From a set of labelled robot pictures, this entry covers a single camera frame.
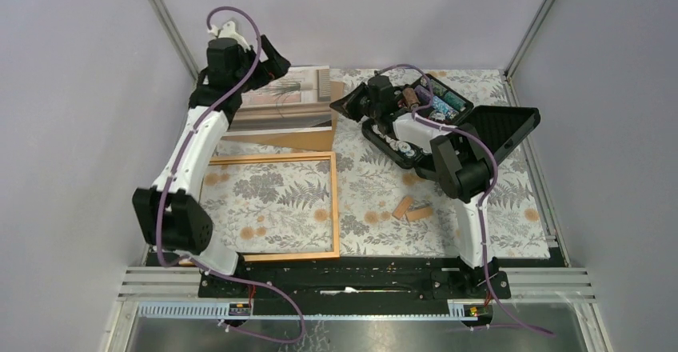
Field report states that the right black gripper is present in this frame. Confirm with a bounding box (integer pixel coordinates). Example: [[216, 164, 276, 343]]
[[329, 82, 380, 124]]

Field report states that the printed photo of plant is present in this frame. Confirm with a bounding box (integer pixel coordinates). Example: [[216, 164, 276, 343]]
[[225, 66, 332, 137]]

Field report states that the brown cardboard backing board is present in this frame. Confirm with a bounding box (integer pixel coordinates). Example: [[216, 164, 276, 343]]
[[221, 101, 337, 151]]

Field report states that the wooden picture frame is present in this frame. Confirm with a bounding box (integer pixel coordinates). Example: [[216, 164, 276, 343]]
[[199, 151, 341, 262]]

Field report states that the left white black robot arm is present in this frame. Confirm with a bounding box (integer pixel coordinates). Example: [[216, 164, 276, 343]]
[[132, 35, 290, 297]]

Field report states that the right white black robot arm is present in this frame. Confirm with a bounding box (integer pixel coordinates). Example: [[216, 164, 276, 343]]
[[329, 74, 498, 298]]

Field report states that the small wooden block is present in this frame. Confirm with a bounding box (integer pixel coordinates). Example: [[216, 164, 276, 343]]
[[405, 206, 433, 222], [392, 195, 414, 220]]

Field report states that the black poker chip case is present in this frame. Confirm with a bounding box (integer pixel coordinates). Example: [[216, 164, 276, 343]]
[[359, 73, 540, 180]]

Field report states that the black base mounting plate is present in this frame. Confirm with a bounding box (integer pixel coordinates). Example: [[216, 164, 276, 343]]
[[146, 249, 565, 316]]

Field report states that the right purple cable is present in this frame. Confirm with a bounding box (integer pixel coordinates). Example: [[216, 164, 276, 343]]
[[376, 63, 555, 338]]

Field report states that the aluminium rail frame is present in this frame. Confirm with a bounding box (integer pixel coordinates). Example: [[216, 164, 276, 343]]
[[102, 267, 612, 351]]

